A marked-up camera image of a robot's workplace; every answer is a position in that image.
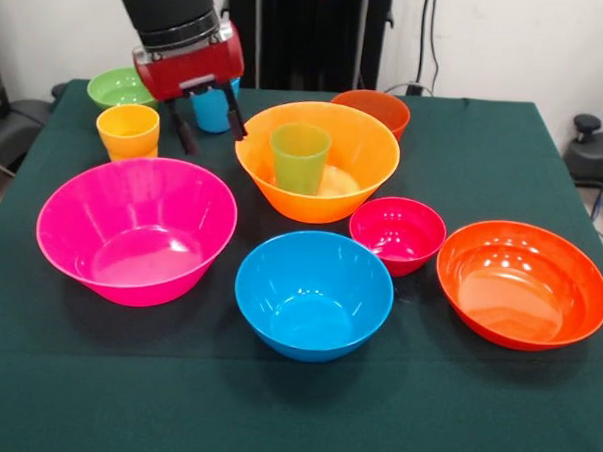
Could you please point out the green cup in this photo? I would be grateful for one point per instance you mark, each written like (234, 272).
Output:
(298, 161)

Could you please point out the dark green tablecloth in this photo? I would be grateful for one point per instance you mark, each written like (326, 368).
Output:
(374, 389)

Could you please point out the green bowl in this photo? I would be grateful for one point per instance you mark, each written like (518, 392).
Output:
(112, 90)

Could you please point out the yellow cup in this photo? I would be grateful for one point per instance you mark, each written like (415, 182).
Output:
(128, 128)
(132, 154)

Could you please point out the wide red-orange bowl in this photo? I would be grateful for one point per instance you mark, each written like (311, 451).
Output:
(521, 288)

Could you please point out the small crimson bowl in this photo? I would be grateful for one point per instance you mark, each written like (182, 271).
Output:
(396, 235)

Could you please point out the small red-orange bowl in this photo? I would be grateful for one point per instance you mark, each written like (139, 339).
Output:
(386, 109)

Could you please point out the large orange bowl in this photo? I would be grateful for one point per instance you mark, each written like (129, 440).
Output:
(365, 154)

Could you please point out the large magenta bowl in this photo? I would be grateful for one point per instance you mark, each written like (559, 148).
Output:
(131, 218)

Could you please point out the blue bowl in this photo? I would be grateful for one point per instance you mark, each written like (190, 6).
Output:
(313, 296)

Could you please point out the blue cup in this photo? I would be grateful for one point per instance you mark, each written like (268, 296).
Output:
(211, 112)

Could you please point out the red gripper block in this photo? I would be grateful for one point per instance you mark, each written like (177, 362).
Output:
(193, 68)

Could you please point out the grey pedestal foot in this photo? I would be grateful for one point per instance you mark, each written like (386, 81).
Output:
(10, 133)
(592, 158)

